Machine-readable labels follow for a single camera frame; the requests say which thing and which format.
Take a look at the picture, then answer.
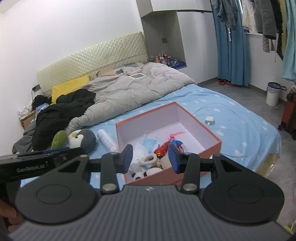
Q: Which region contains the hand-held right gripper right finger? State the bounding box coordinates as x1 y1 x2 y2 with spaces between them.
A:
168 144 248 194

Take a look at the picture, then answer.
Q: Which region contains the black jacket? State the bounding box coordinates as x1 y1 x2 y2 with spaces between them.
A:
32 88 97 151

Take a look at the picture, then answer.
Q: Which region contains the light grey duvet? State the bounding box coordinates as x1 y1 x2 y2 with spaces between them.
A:
65 62 197 133

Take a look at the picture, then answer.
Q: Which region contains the dark clothes rail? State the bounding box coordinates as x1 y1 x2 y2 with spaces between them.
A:
177 9 213 13

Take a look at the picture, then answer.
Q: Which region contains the cream quilted headboard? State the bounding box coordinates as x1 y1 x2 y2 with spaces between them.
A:
36 32 149 98

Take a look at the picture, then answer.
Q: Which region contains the person's left hand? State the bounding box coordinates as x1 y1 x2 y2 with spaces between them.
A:
0 199 23 232

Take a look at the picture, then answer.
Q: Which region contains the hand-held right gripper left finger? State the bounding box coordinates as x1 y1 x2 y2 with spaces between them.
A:
58 144 134 194

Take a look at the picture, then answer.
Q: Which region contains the dark grey blanket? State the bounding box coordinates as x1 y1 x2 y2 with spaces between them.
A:
12 120 37 154

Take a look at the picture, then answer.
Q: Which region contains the blue printed pouch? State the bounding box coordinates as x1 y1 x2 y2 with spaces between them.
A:
36 103 50 114

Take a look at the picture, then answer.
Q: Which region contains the small panda plush toy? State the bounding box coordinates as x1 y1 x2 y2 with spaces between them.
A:
129 154 167 181

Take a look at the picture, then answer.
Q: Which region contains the red snack wrapper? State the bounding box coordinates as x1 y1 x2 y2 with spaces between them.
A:
154 141 171 158

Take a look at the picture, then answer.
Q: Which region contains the blue printed plastic packet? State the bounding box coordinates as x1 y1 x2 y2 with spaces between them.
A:
172 139 185 153

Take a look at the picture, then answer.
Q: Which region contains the long green plush toy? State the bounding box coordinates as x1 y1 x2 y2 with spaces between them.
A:
50 130 68 150

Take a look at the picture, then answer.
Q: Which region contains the hanging grey-blue garment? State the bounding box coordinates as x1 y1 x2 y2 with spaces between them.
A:
216 0 243 32

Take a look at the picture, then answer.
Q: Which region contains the white spray bottle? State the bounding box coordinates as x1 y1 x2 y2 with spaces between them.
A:
97 129 119 152

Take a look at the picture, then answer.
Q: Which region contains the hanging grey striped-cuff jacket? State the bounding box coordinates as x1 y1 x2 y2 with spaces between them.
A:
254 0 284 53

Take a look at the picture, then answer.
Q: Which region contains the hanging teal garment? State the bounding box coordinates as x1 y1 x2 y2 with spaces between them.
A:
281 0 296 81

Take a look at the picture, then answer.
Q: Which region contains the orange suitcase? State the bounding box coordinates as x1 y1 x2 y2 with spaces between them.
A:
279 91 296 141

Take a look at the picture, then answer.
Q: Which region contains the blue star-print bed sheet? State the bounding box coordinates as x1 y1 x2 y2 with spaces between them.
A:
20 83 282 188

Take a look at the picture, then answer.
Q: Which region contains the hanging white garment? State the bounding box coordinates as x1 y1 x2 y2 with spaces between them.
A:
242 0 257 33

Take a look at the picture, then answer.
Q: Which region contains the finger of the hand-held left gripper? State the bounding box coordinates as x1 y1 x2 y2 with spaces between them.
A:
42 147 86 168

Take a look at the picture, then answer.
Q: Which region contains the pink feather toy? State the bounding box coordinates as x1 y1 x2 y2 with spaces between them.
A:
168 130 186 141

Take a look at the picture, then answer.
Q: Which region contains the yellow pillow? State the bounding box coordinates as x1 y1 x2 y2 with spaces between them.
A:
51 74 90 104

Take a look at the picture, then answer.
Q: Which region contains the row of cosmetic bottles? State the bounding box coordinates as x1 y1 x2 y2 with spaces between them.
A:
150 53 178 65

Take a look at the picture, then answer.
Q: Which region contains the white trash bin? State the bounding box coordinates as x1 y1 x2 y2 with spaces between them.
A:
266 82 287 107

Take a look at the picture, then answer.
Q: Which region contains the pink cardboard box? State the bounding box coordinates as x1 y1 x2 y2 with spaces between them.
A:
115 101 222 186

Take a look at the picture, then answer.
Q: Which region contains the blue curtain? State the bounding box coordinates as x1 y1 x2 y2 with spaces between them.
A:
211 0 251 87

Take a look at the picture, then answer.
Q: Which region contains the white wardrobe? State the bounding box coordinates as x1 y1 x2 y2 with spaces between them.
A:
177 10 219 85

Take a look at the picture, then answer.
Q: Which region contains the black bag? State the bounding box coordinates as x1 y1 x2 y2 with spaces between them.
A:
32 95 52 110

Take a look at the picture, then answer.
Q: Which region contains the blue face mask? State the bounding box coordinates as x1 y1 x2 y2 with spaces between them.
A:
139 131 161 153

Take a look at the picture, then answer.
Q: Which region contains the grey penguin plush toy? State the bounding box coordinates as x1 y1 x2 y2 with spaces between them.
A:
67 128 97 153

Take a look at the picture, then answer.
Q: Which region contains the white charging cable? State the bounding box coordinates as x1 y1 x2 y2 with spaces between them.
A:
193 102 270 158

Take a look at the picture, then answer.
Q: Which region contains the crumpled white cloth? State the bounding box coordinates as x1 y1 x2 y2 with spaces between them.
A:
17 105 33 120

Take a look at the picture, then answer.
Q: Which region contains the grey niche cabinet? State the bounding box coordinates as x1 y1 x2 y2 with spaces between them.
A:
136 0 187 69

